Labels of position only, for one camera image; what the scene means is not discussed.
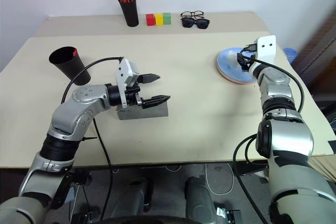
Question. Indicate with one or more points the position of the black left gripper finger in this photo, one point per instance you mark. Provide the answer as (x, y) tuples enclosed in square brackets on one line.
[(149, 78), (157, 100)]

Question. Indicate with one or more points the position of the blue plate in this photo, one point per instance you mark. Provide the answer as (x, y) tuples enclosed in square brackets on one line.
[(228, 66)]

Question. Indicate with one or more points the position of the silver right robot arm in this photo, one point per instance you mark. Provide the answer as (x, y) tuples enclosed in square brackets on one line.
[(278, 93)]

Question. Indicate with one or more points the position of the green block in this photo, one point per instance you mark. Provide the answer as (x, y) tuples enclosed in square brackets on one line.
[(167, 18)]

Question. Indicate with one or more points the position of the grey glasses case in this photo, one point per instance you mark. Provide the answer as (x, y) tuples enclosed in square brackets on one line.
[(147, 113)]

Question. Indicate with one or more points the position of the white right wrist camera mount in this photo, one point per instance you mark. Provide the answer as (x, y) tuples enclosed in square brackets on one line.
[(266, 48)]

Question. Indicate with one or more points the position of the blue plastic container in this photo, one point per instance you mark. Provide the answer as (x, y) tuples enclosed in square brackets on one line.
[(290, 54)]

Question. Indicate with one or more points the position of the yellow block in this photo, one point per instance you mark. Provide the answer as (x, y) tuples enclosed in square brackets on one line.
[(158, 19)]

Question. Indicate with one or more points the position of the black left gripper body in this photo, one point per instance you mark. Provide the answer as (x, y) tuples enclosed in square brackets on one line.
[(132, 95)]

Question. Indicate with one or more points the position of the pink plate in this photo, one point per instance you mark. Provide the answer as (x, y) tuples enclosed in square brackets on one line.
[(236, 81)]

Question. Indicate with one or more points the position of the small grey box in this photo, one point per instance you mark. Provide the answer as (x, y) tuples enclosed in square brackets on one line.
[(69, 195)]

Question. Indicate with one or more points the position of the black framed clear glasses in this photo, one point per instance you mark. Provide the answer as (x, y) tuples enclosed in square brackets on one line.
[(187, 15)]

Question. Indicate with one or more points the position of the black electronic box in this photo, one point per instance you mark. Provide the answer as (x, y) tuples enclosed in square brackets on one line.
[(86, 216), (228, 216)]

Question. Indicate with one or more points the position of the red block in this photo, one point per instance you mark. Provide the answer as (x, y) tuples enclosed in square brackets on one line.
[(150, 20)]

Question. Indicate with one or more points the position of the black sunglasses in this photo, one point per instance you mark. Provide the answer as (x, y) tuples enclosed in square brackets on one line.
[(187, 22)]

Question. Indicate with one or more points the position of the black plastic cup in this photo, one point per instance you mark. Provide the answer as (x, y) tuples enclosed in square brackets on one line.
[(69, 65)]

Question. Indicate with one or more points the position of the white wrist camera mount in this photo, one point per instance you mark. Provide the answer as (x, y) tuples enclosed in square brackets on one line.
[(123, 75), (266, 48)]

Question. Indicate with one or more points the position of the dark grey rounded shape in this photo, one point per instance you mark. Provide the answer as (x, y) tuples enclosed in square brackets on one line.
[(136, 197), (198, 200)]

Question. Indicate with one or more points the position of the black tool holder cup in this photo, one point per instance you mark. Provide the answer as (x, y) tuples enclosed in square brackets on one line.
[(130, 11)]

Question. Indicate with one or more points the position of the dark brown wooden furniture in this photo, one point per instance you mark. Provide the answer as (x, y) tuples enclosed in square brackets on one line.
[(320, 51)]

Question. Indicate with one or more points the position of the beige corrugated cardboard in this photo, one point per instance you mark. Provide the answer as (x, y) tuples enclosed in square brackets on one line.
[(325, 169)]

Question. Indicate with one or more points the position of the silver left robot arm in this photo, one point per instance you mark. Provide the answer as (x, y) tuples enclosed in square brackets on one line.
[(84, 95)]

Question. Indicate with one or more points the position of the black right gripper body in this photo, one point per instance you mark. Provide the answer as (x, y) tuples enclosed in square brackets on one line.
[(243, 62)]

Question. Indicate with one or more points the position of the black zip tie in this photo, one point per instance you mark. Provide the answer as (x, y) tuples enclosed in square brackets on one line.
[(89, 138)]

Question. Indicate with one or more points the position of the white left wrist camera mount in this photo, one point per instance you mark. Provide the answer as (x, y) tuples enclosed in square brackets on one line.
[(123, 75)]

